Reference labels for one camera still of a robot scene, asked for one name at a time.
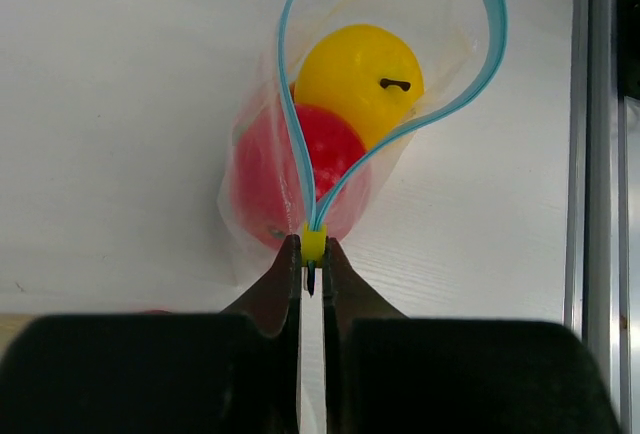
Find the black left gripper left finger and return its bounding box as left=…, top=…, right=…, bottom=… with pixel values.
left=1, top=235, right=301, bottom=433

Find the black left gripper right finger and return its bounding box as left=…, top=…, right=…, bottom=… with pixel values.
left=322, top=239, right=620, bottom=433

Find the red apple toy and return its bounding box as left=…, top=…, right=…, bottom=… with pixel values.
left=234, top=103, right=372, bottom=251

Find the yellow lemon toy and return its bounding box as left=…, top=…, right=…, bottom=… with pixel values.
left=294, top=24, right=425, bottom=149

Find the clear zip bag blue zipper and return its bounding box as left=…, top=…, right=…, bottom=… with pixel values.
left=218, top=0, right=508, bottom=283

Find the white perforated plastic basket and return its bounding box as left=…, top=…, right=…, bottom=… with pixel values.
left=0, top=313, right=37, bottom=356

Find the aluminium rail frame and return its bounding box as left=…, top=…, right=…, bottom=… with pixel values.
left=563, top=0, right=640, bottom=370

